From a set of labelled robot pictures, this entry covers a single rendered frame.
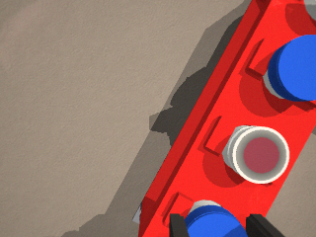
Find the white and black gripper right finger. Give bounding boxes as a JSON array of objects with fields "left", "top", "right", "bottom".
[{"left": 246, "top": 213, "right": 285, "bottom": 237}]

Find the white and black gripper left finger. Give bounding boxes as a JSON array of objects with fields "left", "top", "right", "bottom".
[{"left": 169, "top": 213, "right": 190, "bottom": 237}]

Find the red tube rack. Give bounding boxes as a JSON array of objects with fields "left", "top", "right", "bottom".
[{"left": 138, "top": 0, "right": 316, "bottom": 237}]

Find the dark grey bolted mounting bracket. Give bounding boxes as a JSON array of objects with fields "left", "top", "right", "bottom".
[{"left": 132, "top": 202, "right": 142, "bottom": 224}]

